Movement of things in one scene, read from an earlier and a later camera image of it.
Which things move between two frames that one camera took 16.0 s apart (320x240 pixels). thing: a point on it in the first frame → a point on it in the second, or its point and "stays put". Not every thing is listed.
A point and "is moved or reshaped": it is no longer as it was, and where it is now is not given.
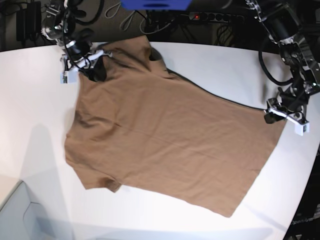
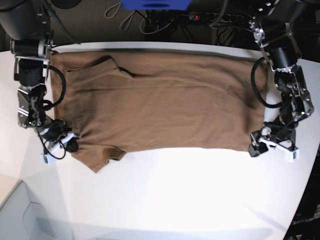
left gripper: x=80 y=55 → x=53 y=131
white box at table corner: x=21 y=219 stays put
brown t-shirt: x=144 y=128 is moved or reshaped
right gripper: x=287 y=104 → x=272 y=134
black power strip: x=216 y=17 stays put
